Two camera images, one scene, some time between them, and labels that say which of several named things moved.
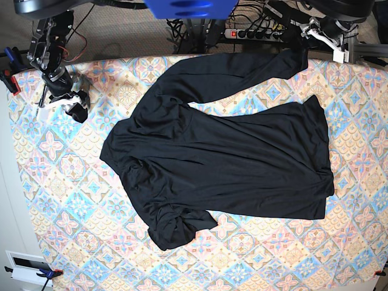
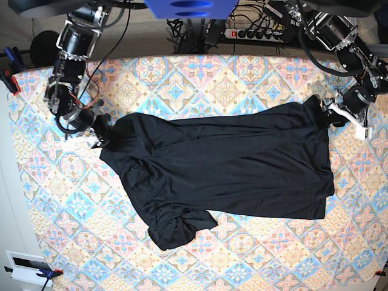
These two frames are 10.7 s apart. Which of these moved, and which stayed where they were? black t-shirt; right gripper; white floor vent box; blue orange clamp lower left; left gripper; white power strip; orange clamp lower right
Moved: left gripper; black t-shirt; right gripper
Stayed: white floor vent box; orange clamp lower right; blue orange clamp lower left; white power strip
